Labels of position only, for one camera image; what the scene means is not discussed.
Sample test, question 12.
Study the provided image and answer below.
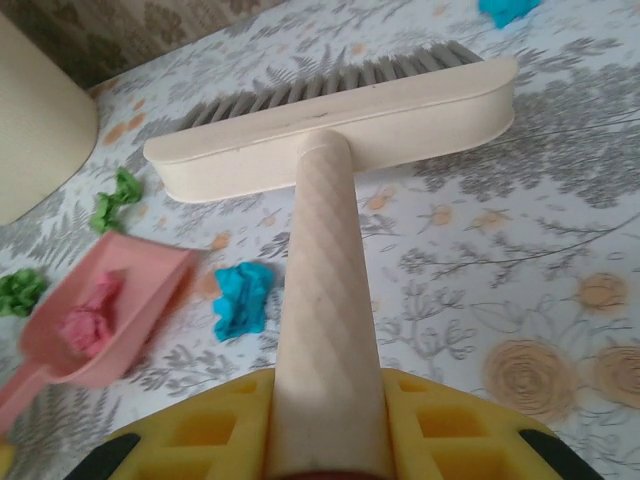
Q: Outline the pink paper scrap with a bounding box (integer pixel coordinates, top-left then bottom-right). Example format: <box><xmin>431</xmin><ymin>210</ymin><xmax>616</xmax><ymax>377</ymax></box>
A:
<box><xmin>55</xmin><ymin>269</ymin><xmax>126</xmax><ymax>359</ymax></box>

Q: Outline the floral patterned tablecloth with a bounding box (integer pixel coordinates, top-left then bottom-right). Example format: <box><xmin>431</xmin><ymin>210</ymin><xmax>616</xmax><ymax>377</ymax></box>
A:
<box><xmin>0</xmin><ymin>0</ymin><xmax>640</xmax><ymax>480</ymax></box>

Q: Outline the blue paper scrap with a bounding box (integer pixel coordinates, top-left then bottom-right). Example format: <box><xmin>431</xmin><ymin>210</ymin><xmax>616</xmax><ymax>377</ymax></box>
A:
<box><xmin>213</xmin><ymin>262</ymin><xmax>277</xmax><ymax>344</ymax></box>
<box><xmin>477</xmin><ymin>0</ymin><xmax>544</xmax><ymax>29</ymax></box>

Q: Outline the green paper scrap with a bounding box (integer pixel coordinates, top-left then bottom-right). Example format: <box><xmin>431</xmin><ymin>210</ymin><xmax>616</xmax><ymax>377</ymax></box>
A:
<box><xmin>89</xmin><ymin>167</ymin><xmax>144</xmax><ymax>234</ymax></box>
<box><xmin>0</xmin><ymin>268</ymin><xmax>49</xmax><ymax>319</ymax></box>

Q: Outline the pink plastic dustpan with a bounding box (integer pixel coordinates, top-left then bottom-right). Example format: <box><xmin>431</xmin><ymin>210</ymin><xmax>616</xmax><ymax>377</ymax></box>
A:
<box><xmin>0</xmin><ymin>231</ymin><xmax>201</xmax><ymax>436</ymax></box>

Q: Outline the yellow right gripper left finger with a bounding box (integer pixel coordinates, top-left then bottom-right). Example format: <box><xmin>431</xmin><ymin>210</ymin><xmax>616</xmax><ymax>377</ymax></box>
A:
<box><xmin>74</xmin><ymin>372</ymin><xmax>276</xmax><ymax>480</ymax></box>

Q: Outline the beige plastic trash bin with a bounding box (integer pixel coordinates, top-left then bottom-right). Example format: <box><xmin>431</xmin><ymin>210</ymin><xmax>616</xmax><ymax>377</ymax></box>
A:
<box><xmin>0</xmin><ymin>12</ymin><xmax>100</xmax><ymax>227</ymax></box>

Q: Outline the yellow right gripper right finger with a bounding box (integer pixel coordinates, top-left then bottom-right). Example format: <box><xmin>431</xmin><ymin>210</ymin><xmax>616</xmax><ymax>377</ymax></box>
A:
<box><xmin>382</xmin><ymin>370</ymin><xmax>609</xmax><ymax>480</ymax></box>

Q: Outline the beige hand brush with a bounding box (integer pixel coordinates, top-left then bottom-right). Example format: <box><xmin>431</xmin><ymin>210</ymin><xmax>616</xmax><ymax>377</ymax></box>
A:
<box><xmin>143</xmin><ymin>39</ymin><xmax>519</xmax><ymax>480</ymax></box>

